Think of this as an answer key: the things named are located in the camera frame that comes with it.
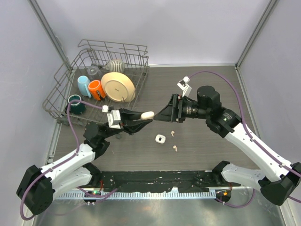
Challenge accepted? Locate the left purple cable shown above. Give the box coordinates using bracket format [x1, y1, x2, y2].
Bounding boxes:
[19, 99, 118, 221]

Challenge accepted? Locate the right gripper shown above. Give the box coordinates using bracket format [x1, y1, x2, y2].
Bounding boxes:
[154, 93, 210, 122]

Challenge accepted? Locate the pink earbud case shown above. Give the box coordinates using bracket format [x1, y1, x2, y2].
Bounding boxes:
[140, 111, 155, 120]

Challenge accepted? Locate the orange mug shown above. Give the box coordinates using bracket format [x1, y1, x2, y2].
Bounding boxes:
[88, 80, 106, 101]

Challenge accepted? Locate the light blue mug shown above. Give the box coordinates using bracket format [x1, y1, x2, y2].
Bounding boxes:
[77, 75, 92, 98]

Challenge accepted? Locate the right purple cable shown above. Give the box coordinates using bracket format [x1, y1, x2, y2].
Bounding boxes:
[189, 70, 301, 204]

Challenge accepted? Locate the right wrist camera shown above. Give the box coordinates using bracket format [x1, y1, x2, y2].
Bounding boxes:
[177, 76, 192, 97]

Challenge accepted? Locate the striped ceramic cup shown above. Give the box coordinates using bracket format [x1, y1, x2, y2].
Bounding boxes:
[104, 59, 125, 73]

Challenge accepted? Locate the dark green mug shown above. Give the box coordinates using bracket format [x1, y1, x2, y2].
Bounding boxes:
[68, 94, 86, 115]

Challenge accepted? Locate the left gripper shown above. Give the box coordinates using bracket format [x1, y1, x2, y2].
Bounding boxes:
[101, 108, 152, 139]

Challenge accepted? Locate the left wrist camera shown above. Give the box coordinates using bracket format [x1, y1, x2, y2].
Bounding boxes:
[102, 105, 121, 129]

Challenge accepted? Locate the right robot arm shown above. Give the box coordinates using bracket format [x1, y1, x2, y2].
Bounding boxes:
[154, 86, 301, 206]

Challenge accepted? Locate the clear glass cup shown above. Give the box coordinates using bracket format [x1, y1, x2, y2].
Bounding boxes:
[87, 65, 98, 76]

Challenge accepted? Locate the white earbud charging case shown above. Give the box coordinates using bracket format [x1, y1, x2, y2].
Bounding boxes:
[155, 134, 166, 144]

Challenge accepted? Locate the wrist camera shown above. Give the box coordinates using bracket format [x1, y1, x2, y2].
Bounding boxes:
[102, 105, 121, 129]
[177, 76, 192, 97]

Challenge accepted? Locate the grey wire dish rack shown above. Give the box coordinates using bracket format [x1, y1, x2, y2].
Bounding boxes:
[42, 39, 149, 125]

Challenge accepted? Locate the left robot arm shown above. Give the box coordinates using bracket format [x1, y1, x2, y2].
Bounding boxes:
[16, 107, 154, 220]

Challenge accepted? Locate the purple cable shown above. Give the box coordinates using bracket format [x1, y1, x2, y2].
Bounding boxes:
[189, 70, 301, 204]
[19, 99, 118, 221]

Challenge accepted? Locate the slotted cable duct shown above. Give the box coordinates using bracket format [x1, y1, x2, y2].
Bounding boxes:
[57, 188, 216, 201]

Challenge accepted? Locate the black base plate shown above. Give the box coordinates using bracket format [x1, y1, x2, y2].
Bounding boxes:
[80, 170, 240, 193]

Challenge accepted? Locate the beige plate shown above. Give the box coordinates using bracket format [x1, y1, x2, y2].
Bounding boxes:
[101, 72, 135, 102]

